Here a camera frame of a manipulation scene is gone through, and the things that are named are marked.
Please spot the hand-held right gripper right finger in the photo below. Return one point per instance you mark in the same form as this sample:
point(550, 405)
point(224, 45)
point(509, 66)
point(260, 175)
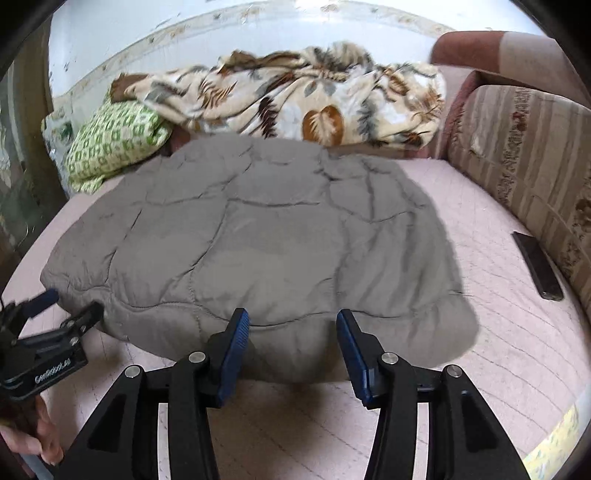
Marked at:
point(353, 355)

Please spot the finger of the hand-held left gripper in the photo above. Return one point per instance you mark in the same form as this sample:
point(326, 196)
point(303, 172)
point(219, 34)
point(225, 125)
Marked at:
point(41, 302)
point(85, 321)

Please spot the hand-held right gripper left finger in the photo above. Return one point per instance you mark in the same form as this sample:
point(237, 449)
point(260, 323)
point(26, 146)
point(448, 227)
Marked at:
point(235, 350)

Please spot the grey-brown quilted hooded jacket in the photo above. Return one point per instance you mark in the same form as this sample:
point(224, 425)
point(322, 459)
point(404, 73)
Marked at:
point(277, 254)

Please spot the person's left hand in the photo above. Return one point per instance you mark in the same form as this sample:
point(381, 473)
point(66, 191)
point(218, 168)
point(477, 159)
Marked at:
point(41, 434)

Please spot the pink quilted bed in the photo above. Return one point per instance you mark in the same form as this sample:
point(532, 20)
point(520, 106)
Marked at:
point(300, 429)

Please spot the wooden door with stained glass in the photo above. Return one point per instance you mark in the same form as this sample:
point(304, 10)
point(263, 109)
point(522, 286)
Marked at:
point(18, 184)

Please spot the clear printed plastic bag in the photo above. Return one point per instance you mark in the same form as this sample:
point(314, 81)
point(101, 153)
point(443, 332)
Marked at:
point(57, 134)

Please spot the green checked pillow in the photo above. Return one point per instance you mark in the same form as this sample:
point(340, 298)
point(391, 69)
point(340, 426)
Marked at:
point(111, 138)

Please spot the brown pillow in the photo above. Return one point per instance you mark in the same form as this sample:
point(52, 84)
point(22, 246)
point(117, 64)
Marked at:
point(178, 141)

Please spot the black smartphone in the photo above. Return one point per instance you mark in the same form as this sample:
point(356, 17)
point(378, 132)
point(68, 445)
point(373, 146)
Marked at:
point(538, 267)

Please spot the yellow printed sheet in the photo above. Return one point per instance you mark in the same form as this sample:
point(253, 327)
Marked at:
point(554, 438)

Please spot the cream leaf printed blanket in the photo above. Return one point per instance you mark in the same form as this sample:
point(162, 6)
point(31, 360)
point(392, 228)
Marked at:
point(323, 101)

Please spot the striped floral sofa cushion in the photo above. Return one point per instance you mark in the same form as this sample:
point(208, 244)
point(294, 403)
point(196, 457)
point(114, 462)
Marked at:
point(531, 152)

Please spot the pink upholstered armrest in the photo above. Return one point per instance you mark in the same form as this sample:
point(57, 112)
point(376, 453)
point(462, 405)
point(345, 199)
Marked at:
point(466, 50)

